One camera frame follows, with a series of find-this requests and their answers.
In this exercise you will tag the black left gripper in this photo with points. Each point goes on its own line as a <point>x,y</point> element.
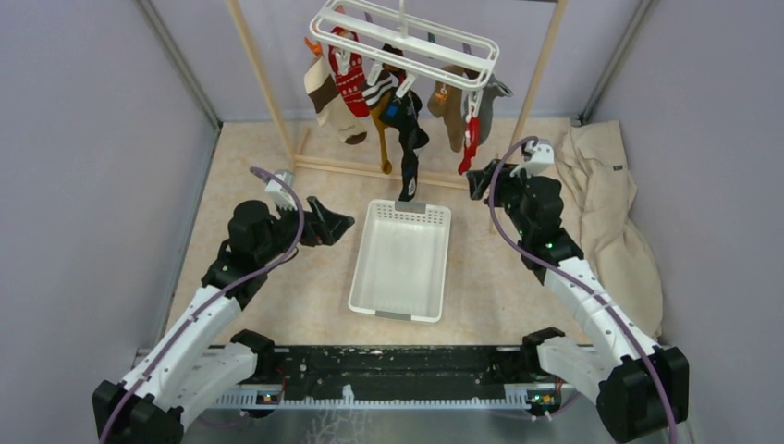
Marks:
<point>315,232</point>

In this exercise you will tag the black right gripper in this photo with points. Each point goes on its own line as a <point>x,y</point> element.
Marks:
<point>479,181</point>

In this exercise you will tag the red character sock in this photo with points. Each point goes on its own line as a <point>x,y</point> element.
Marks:
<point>470,143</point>

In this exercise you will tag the black blue sock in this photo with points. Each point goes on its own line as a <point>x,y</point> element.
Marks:
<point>402,114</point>

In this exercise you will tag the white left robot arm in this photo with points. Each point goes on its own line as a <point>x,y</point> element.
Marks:
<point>165,393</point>

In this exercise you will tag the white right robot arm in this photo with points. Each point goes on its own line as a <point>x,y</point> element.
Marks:
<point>637,386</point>

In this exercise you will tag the white plastic basket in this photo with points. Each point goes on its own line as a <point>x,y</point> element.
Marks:
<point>401,266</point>

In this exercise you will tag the tan brown sock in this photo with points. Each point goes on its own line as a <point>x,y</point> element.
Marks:
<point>446,102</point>

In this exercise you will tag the grey sock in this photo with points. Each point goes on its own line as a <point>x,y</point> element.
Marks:
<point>493,90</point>

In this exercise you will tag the beige cloth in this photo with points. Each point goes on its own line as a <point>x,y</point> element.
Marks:
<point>599,190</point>

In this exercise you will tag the red white patterned sock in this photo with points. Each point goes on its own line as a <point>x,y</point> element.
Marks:
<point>349,77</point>

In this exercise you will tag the beige brown sock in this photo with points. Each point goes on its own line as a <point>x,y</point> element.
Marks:
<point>328,104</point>

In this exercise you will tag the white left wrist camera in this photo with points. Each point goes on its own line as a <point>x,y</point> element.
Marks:
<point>279,194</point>

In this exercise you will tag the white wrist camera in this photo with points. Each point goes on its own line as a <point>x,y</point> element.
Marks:
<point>279,194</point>
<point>537,158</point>

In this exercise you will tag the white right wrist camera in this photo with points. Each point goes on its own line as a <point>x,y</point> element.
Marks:
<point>537,158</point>

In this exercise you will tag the wooden rack frame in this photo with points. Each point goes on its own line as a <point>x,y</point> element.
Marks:
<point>385,168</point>

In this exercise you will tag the white clip hanger frame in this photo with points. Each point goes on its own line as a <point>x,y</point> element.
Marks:
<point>425,49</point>

